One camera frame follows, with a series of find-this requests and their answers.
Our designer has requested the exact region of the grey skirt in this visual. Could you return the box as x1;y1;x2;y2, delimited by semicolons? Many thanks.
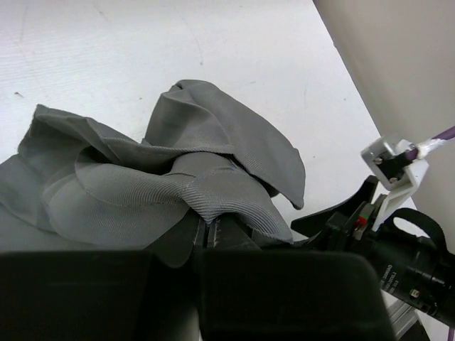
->
1;80;306;251

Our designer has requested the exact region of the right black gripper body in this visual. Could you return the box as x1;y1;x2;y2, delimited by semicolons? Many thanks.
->
291;175;384;251

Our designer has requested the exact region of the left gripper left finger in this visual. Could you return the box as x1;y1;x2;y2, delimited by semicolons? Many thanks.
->
1;216;204;340

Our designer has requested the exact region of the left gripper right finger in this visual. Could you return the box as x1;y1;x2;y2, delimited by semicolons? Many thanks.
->
198;216;395;340

